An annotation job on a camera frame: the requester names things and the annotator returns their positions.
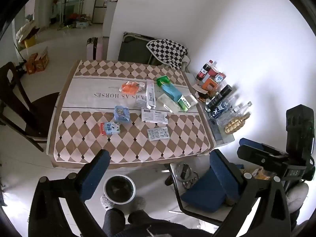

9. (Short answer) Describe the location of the silver blister pack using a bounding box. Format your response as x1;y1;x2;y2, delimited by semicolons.
147;126;171;142

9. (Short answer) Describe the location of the blue snack packet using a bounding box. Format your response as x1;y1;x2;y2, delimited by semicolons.
114;106;131;124

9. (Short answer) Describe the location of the small red blue milk carton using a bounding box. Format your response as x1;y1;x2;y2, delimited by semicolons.
100;121;120;136

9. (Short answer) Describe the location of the black stool with blue cushion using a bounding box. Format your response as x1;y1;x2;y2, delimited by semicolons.
165;162;237;228

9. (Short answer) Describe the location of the teal box with green end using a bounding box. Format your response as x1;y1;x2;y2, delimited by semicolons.
156;76;182;104

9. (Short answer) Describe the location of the brown diamond pattern tablecloth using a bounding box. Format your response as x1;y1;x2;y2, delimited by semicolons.
48;59;216;169

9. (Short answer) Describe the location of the dark wooden chair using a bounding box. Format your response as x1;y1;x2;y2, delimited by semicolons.
0;62;61;152

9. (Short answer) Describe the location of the white bag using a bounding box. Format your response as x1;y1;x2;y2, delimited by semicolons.
16;21;37;42

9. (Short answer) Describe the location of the dark folding bed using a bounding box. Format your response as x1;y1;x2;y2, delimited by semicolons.
118;32;168;66

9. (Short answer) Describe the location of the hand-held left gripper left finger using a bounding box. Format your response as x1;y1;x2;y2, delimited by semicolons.
29;149;110;237

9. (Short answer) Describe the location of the person's right forearm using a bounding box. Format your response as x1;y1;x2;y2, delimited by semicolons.
286;181;310;230

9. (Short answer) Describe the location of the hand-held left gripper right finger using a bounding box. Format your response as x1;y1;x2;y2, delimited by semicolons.
209;149;292;237

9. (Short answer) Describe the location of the orange yellow packet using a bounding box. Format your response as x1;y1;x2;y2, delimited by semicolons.
243;168;271;181

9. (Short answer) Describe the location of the metal clothes rack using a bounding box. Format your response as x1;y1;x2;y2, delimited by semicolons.
58;0;87;30

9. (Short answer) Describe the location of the orange cardboard box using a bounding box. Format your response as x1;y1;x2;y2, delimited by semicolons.
25;53;37;75
35;47;50;72

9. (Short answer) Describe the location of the clear glass bottle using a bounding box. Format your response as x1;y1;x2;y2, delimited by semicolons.
231;101;253;116

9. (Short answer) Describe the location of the white medicine box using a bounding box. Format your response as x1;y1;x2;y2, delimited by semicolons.
141;109;169;124

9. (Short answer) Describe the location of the yellow box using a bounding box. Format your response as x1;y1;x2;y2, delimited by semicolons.
24;36;37;48

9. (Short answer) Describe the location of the orange snack packet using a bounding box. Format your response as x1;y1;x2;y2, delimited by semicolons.
119;81;146;93

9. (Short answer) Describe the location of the navy printed bottle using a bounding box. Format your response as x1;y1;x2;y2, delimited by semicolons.
209;101;232;119

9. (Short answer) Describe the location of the cream medicine box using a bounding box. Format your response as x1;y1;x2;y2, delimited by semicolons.
158;93;181;113

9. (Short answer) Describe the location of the cola bottle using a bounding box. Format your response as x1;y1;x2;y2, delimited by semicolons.
196;60;214;81

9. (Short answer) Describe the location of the person's left leg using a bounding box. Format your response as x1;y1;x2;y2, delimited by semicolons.
102;209;126;237

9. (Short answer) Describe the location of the white toothpaste box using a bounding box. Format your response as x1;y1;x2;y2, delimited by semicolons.
146;79;157;109

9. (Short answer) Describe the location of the grey fuzzy slipper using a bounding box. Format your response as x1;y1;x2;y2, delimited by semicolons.
100;195;114;210
132;197;147;210

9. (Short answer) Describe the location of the metal ring stand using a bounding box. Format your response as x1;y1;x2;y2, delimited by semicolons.
175;163;199;189

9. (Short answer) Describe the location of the green and white open box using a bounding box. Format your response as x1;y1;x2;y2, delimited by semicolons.
178;94;198;112

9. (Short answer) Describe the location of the round white trash bin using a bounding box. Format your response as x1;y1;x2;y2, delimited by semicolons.
103;175;137;205

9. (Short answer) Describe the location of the pink suitcase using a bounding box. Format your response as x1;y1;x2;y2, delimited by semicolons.
86;37;109;60

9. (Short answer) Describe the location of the gold grenade shaped bottle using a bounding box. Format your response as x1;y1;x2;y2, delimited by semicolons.
225;112;251;134

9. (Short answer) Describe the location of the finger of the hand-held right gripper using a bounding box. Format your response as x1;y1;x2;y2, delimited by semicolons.
236;146;289;171
239;138;289;157

